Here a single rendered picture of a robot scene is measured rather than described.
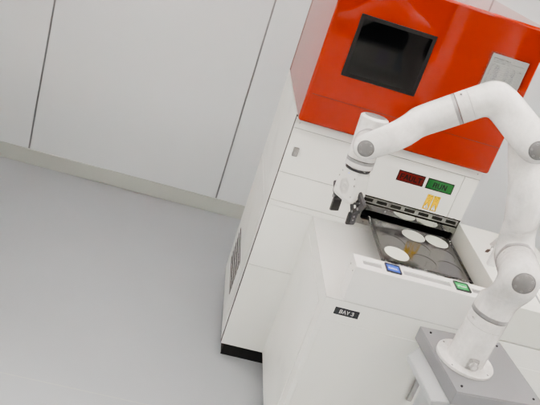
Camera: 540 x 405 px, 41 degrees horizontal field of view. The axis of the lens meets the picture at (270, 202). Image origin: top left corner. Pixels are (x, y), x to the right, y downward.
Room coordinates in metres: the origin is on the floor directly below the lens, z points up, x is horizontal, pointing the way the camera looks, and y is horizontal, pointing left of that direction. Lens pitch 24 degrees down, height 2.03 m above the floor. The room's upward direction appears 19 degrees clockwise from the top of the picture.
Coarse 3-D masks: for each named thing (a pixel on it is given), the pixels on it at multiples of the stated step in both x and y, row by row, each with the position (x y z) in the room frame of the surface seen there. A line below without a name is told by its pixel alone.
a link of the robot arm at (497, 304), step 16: (512, 256) 1.93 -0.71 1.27; (528, 256) 1.92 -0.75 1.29; (512, 272) 1.87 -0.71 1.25; (528, 272) 1.86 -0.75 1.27; (496, 288) 1.90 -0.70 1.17; (512, 288) 1.86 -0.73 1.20; (528, 288) 1.85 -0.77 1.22; (480, 304) 1.95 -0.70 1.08; (496, 304) 1.92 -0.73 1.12; (512, 304) 1.90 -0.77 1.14; (496, 320) 1.92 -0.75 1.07
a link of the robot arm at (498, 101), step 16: (496, 80) 2.00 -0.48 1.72; (464, 96) 1.97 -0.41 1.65; (480, 96) 1.96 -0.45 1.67; (496, 96) 1.96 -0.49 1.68; (512, 96) 1.96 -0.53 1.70; (464, 112) 1.96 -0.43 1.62; (480, 112) 1.96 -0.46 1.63; (496, 112) 1.96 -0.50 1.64; (512, 112) 1.94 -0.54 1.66; (528, 112) 1.94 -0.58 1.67; (512, 128) 1.92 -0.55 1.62; (528, 128) 1.90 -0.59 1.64; (512, 144) 1.91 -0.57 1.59; (528, 144) 1.88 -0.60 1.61; (528, 160) 1.89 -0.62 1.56
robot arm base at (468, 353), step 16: (464, 320) 1.97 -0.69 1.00; (480, 320) 1.93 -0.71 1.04; (464, 336) 1.94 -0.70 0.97; (480, 336) 1.92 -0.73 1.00; (496, 336) 1.92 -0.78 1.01; (448, 352) 1.96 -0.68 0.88; (464, 352) 1.92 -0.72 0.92; (480, 352) 1.91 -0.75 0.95; (464, 368) 1.91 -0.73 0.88; (480, 368) 1.93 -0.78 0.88
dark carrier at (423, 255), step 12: (384, 228) 2.71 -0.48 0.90; (396, 228) 2.75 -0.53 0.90; (408, 228) 2.79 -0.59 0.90; (384, 240) 2.59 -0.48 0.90; (396, 240) 2.63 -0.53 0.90; (408, 240) 2.67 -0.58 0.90; (444, 240) 2.79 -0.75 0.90; (384, 252) 2.48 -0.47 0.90; (408, 252) 2.55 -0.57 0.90; (420, 252) 2.59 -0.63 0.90; (432, 252) 2.63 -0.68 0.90; (444, 252) 2.67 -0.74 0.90; (408, 264) 2.45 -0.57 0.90; (420, 264) 2.49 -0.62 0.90; (432, 264) 2.52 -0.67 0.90; (444, 264) 2.56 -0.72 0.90; (456, 264) 2.59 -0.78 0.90; (456, 276) 2.48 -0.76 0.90
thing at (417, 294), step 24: (360, 264) 2.19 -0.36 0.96; (384, 264) 2.26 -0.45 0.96; (360, 288) 2.18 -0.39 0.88; (384, 288) 2.19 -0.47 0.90; (408, 288) 2.20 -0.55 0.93; (432, 288) 2.22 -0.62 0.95; (480, 288) 2.32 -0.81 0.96; (408, 312) 2.21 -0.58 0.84; (432, 312) 2.22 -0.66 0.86; (456, 312) 2.23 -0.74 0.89
